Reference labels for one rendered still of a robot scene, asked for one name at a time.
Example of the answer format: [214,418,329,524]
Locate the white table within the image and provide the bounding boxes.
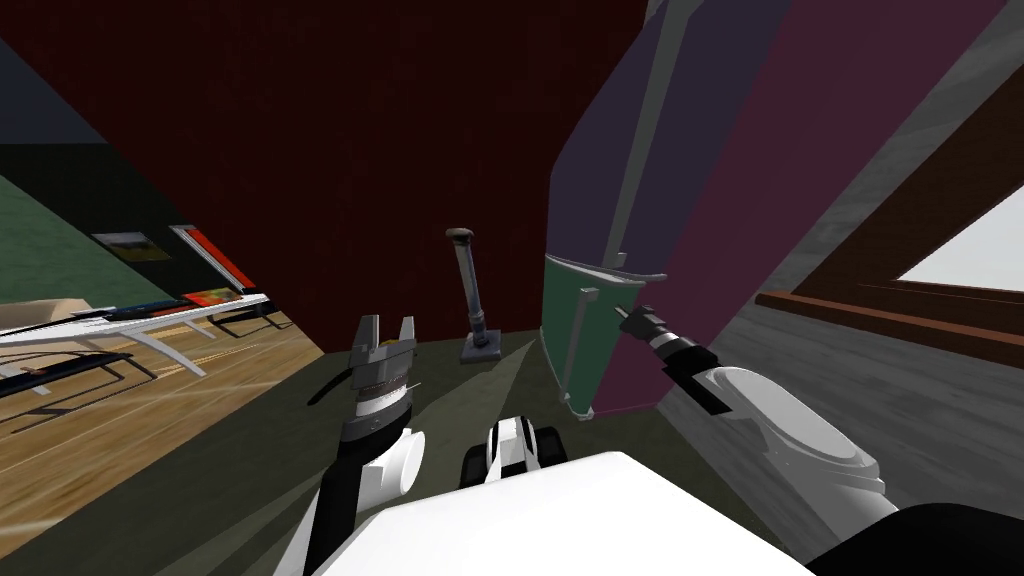
[0,292,272,379]

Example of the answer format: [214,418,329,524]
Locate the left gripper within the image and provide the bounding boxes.
[348,314,418,398]

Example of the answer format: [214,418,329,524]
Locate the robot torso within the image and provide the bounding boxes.
[310,415,811,576]

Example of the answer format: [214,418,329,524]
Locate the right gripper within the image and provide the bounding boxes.
[614,304,669,349]

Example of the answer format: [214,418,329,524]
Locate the grey lever door handle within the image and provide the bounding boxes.
[444,227,504,366]

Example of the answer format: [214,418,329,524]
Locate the black low bench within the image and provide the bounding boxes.
[0,350,159,435]

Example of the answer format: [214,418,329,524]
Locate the grey bar handle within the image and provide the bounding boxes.
[558,287,601,421]

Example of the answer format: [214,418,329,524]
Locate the green panel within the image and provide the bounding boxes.
[540,254,668,422]

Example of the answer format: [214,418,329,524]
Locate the grey framed picture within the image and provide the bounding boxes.
[91,231,174,264]

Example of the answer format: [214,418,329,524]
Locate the brown framed window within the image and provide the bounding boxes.
[755,67,1024,371]

